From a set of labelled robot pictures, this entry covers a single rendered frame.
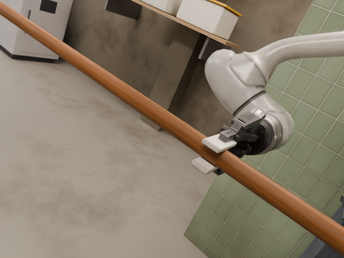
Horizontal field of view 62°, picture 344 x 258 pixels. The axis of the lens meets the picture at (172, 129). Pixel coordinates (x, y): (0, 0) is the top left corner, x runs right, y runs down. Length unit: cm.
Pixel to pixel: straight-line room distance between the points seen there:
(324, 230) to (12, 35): 412
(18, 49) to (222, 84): 373
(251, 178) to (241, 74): 36
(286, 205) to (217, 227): 162
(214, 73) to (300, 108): 100
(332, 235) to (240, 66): 44
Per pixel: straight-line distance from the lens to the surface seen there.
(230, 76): 72
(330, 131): 167
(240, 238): 197
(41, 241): 182
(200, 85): 346
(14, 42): 423
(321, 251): 117
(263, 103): 70
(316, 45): 77
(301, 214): 41
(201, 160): 44
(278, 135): 63
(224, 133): 44
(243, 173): 42
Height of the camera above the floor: 136
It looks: 21 degrees down
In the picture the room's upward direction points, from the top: 24 degrees clockwise
